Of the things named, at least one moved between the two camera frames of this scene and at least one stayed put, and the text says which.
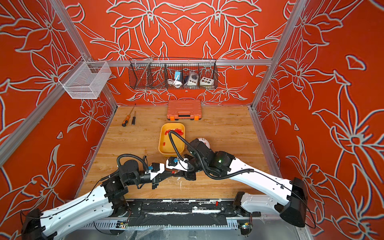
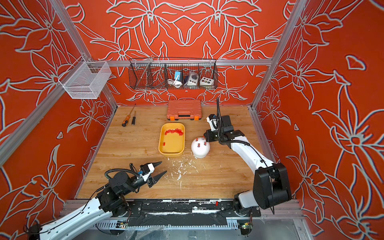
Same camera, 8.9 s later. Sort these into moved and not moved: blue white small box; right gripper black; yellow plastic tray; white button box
Moved: right gripper black
Not moved: yellow plastic tray; blue white small box; white button box
